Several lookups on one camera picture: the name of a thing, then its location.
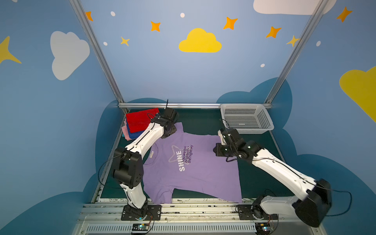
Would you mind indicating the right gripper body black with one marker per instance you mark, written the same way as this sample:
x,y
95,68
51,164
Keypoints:
x,y
219,150

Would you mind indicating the white plastic laundry basket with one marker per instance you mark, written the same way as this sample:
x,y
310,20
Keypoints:
x,y
246,118

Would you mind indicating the purple t shirt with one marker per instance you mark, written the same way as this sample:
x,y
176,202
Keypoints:
x,y
185,161

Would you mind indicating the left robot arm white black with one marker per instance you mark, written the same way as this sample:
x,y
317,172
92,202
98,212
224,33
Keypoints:
x,y
128,167

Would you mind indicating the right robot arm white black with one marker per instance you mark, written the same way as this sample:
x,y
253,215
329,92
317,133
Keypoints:
x,y
312,199

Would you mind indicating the folded red t shirt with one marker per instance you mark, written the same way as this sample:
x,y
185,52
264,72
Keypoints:
x,y
139,121

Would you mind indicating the folded pink t shirt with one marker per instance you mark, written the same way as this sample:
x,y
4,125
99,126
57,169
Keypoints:
x,y
125,132

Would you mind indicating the rear horizontal aluminium bar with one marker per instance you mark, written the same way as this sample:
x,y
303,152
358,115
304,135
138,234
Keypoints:
x,y
129,105

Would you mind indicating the right controller circuit board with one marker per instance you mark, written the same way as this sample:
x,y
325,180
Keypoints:
x,y
262,229

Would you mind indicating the controller circuit board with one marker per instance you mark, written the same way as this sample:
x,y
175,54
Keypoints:
x,y
262,229
140,228

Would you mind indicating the left controller circuit board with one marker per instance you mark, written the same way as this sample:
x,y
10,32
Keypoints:
x,y
140,228

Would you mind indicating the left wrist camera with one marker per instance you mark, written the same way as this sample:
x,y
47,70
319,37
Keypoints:
x,y
170,114

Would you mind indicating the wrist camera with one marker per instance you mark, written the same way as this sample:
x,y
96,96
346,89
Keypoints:
x,y
228,136
170,114

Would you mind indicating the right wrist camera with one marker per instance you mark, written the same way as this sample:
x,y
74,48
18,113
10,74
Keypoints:
x,y
228,136

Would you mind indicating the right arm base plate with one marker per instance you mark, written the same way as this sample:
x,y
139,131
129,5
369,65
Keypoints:
x,y
250,212

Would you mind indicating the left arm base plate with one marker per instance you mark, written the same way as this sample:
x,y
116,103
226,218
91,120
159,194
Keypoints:
x,y
152,212

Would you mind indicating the aluminium rail base frame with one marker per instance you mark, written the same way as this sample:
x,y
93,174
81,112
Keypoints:
x,y
185,216

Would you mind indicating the left slanted aluminium post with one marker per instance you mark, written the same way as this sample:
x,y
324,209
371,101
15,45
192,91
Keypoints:
x,y
86,25

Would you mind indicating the slanted aluminium post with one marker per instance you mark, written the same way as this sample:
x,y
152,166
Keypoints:
x,y
298,48
86,25

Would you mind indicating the right slanted aluminium post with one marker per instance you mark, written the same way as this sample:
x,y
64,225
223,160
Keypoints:
x,y
298,48

